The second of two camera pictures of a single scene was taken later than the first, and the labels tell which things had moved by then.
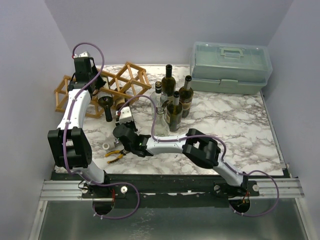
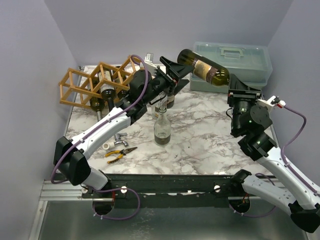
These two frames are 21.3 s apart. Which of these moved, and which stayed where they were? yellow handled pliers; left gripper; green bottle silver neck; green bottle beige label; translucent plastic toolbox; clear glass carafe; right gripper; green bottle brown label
Moved: green bottle silver neck; left gripper; right gripper; green bottle beige label; green bottle brown label
Stayed: translucent plastic toolbox; clear glass carafe; yellow handled pliers
